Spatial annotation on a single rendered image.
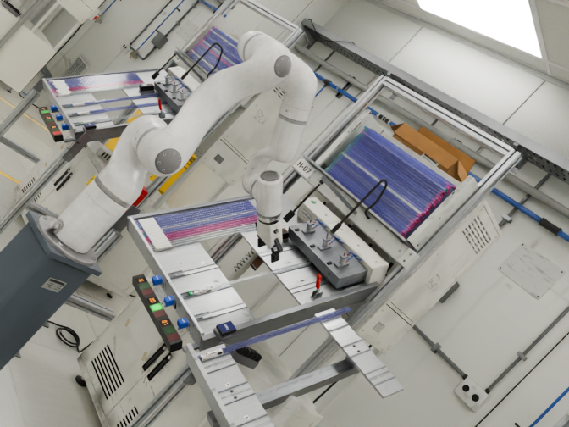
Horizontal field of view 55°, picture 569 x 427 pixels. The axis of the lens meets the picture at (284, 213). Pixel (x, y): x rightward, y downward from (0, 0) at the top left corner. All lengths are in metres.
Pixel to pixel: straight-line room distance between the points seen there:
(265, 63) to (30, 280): 0.83
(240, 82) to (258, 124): 1.73
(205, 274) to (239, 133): 1.39
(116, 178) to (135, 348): 1.03
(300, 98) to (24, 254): 0.87
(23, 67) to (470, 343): 4.81
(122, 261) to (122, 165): 1.84
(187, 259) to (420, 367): 1.89
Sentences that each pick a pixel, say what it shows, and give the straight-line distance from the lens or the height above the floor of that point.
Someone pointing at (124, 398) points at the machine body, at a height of 0.20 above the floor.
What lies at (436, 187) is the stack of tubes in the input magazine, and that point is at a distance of 2.10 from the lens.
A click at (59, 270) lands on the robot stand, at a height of 0.65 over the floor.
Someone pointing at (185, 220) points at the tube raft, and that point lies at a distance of 2.21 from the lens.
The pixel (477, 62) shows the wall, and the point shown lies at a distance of 4.46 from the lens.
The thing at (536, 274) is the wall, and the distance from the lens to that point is 3.51.
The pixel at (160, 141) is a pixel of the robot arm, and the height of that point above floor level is 1.09.
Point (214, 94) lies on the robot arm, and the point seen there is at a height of 1.27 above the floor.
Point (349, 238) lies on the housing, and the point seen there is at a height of 1.25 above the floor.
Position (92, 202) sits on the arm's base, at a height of 0.85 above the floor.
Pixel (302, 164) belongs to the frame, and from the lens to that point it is 2.47.
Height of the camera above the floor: 1.23
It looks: 2 degrees down
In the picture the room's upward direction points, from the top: 44 degrees clockwise
